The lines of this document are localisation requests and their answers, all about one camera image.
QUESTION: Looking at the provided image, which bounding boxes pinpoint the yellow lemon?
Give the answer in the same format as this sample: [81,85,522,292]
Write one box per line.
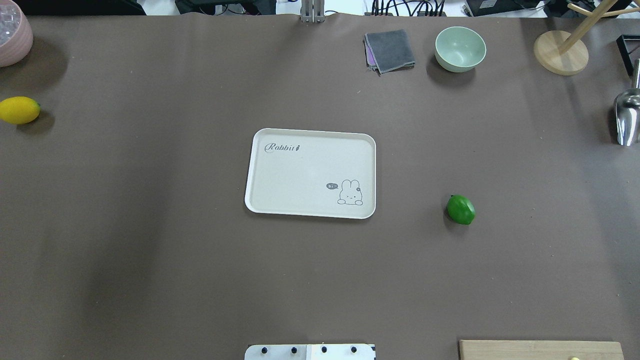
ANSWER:
[0,96,41,125]

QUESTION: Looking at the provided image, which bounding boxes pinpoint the cream rabbit tray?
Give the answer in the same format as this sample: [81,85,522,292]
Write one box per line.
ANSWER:
[244,128,377,220]

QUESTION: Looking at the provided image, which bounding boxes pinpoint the green lime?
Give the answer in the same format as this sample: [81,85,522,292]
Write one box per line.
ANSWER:
[446,194,476,226]

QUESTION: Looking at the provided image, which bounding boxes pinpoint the grey folded cloth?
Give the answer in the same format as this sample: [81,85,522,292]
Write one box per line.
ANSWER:
[363,29,416,75]

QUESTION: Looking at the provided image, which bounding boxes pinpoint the green bowl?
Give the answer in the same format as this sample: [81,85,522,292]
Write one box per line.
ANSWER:
[435,26,487,73]

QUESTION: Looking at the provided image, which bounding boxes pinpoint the wooden cutting board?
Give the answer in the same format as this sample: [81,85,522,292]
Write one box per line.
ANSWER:
[459,339,624,360]

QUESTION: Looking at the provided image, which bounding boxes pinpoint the wooden mug tree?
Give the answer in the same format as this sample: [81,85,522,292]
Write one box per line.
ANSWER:
[534,0,640,76]

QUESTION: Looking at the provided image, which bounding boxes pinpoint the metal scoop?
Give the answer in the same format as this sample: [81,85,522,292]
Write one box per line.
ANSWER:
[614,59,640,147]

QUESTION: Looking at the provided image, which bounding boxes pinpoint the pink ribbed bowl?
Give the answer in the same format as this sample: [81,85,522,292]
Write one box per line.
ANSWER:
[0,0,34,68]

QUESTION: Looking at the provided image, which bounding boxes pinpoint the aluminium frame post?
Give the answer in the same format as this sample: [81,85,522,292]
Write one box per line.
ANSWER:
[301,0,325,23]

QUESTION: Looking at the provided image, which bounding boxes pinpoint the white pole base plate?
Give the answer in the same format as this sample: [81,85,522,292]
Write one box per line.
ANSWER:
[244,342,377,360]

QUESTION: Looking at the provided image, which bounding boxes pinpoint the mirror tray black frame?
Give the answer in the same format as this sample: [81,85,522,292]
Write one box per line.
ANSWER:
[615,34,640,77]

